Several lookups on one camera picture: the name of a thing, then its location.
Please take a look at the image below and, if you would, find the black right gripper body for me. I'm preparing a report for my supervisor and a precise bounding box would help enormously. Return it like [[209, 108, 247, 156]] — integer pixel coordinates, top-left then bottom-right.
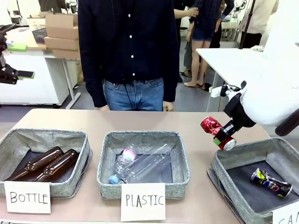
[[223, 93, 257, 128]]

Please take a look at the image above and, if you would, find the white desk with drawers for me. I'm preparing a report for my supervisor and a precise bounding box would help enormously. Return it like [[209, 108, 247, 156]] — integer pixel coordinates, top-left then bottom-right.
[[0, 28, 82, 109]]

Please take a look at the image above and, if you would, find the crushed red soda can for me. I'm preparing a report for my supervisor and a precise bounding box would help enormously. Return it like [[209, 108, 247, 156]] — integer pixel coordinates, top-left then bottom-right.
[[200, 116, 237, 151]]

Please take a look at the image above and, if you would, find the grey fabric basket labelled plastic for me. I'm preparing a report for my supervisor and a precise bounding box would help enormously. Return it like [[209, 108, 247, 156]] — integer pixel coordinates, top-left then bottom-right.
[[97, 130, 191, 199]]

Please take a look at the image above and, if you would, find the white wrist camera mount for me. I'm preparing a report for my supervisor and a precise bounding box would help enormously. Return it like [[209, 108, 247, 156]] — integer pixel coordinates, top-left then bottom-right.
[[220, 80, 248, 101]]

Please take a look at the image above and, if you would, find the crushed blue soda can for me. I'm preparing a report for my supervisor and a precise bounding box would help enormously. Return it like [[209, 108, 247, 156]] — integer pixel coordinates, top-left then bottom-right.
[[250, 168, 293, 198]]

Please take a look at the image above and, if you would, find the black mesh crate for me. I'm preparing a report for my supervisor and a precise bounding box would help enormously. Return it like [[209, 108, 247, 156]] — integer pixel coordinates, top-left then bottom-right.
[[31, 27, 47, 44]]

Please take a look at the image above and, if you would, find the paper sign CAN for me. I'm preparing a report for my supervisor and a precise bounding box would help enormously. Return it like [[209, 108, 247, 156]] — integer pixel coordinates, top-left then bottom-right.
[[272, 206, 299, 224]]

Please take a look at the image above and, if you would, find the brown glass bottle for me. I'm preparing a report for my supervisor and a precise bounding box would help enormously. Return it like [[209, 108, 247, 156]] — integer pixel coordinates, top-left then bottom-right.
[[4, 146, 64, 182], [32, 149, 79, 183]]

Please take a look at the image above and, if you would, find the paper sign PLASTIC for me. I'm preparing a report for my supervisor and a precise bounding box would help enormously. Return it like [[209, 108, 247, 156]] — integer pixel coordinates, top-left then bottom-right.
[[120, 182, 166, 222]]

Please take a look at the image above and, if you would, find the black arm cable sleeve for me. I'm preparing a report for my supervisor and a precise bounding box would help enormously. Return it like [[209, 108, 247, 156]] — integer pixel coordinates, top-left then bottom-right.
[[275, 109, 299, 137]]

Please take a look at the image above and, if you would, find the flat green object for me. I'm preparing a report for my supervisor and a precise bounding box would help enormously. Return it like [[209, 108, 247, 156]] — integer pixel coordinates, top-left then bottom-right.
[[7, 45, 28, 52]]

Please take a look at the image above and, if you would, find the person's left forearm navy sleeve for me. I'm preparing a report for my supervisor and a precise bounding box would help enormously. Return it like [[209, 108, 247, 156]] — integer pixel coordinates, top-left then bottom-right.
[[162, 58, 180, 103]]

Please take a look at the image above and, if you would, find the open cardboard box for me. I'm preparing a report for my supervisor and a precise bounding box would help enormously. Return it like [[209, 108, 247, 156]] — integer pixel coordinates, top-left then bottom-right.
[[45, 13, 79, 40]]

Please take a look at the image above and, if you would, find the flat closed cardboard box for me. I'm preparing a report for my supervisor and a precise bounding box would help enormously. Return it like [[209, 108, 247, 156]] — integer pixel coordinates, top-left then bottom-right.
[[51, 48, 81, 59], [43, 36, 80, 51]]

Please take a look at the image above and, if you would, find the white table with metal legs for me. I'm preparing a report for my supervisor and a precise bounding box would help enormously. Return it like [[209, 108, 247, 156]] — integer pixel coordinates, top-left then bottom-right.
[[195, 47, 267, 112]]

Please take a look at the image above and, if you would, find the crushed plastic bottle blue cap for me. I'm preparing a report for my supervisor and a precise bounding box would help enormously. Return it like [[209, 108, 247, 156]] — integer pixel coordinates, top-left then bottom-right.
[[108, 143, 139, 185]]

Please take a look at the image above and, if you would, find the grey fabric basket labelled bottle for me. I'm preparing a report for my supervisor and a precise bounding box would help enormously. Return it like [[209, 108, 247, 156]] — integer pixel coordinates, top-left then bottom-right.
[[0, 128, 93, 199]]

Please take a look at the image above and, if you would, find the bystander in plaid shirt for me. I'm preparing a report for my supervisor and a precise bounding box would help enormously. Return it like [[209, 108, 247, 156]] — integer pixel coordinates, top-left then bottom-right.
[[184, 0, 235, 89]]

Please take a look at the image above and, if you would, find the person's right forearm navy sleeve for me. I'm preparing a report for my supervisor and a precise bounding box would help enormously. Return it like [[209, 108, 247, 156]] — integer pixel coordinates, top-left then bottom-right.
[[84, 58, 108, 108]]

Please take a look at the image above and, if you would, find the paper sign BOTTLE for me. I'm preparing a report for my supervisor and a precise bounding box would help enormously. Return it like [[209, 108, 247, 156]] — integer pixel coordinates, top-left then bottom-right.
[[4, 181, 51, 214]]

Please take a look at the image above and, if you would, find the large clear plastic bottle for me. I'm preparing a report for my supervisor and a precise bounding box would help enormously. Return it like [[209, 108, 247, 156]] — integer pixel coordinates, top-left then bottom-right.
[[119, 143, 174, 184]]

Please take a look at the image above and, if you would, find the white printed carton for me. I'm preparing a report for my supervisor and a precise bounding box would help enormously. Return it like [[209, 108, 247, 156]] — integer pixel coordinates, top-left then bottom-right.
[[27, 17, 46, 29]]

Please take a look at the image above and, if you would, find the grey fabric basket labelled can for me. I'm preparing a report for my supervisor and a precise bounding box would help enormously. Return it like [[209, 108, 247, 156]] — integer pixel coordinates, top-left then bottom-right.
[[206, 137, 299, 224]]

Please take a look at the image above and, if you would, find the small white box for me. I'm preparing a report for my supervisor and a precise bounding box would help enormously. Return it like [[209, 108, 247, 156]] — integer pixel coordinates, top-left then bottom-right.
[[211, 86, 225, 98]]

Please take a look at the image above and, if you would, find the person in navy shirt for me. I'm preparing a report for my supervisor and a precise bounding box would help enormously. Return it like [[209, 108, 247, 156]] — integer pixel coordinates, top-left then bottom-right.
[[78, 0, 180, 112]]

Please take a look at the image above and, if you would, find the bystander in cream shirt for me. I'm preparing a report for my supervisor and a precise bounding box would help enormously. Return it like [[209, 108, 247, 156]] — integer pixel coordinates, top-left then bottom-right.
[[241, 0, 280, 49]]

